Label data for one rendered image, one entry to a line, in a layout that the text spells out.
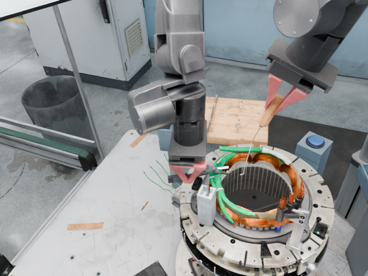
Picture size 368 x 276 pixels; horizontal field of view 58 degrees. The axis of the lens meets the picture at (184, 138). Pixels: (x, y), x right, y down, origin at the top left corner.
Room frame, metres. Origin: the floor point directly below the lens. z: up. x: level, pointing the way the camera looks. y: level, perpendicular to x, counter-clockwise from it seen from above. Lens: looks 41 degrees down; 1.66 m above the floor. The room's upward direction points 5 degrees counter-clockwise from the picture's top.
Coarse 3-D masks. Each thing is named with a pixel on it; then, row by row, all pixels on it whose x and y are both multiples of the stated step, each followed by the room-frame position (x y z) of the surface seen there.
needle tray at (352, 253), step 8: (360, 168) 0.52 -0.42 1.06; (360, 176) 0.51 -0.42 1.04; (360, 184) 0.50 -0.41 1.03; (360, 224) 0.45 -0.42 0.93; (360, 232) 0.44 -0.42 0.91; (352, 240) 0.45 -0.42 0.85; (360, 240) 0.42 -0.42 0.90; (352, 248) 0.44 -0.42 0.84; (360, 248) 0.41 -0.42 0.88; (352, 256) 0.42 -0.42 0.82; (360, 256) 0.40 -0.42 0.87; (352, 264) 0.41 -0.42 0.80; (360, 264) 0.38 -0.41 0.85; (352, 272) 0.39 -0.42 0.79; (360, 272) 0.37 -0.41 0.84
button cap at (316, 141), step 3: (312, 135) 0.66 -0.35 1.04; (315, 135) 0.66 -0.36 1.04; (309, 138) 0.65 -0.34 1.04; (312, 138) 0.65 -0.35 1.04; (315, 138) 0.65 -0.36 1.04; (318, 138) 0.65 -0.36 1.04; (321, 138) 0.65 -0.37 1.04; (309, 141) 0.64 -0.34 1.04; (312, 141) 0.64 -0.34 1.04; (315, 141) 0.64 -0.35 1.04; (318, 141) 0.64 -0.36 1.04; (321, 141) 0.64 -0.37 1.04; (312, 144) 0.63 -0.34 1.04; (315, 144) 0.63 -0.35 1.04; (318, 144) 0.63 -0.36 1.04; (321, 144) 0.63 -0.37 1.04
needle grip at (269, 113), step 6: (276, 96) 0.42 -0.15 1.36; (282, 96) 0.43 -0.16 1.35; (270, 102) 0.43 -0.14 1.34; (276, 102) 0.42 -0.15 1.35; (270, 108) 0.42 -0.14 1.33; (276, 108) 0.42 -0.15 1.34; (264, 114) 0.43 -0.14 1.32; (270, 114) 0.42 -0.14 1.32; (258, 120) 0.43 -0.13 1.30; (264, 120) 0.42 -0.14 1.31; (270, 120) 0.42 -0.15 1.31; (264, 126) 0.42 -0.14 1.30
